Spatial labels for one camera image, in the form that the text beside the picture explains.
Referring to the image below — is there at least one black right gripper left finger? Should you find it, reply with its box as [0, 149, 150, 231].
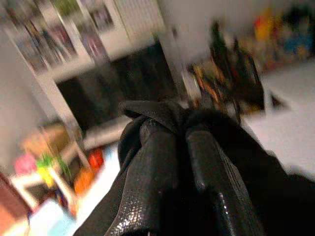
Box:
[104, 121, 184, 236]

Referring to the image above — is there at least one black garment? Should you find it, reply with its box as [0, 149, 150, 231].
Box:
[73, 100, 315, 236]

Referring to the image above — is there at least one black television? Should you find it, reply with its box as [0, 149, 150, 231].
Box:
[56, 41, 180, 131]

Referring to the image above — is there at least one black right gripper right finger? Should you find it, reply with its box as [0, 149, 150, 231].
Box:
[187, 127, 265, 236]

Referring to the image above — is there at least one white folding table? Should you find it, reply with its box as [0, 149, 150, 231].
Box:
[246, 59, 315, 175]

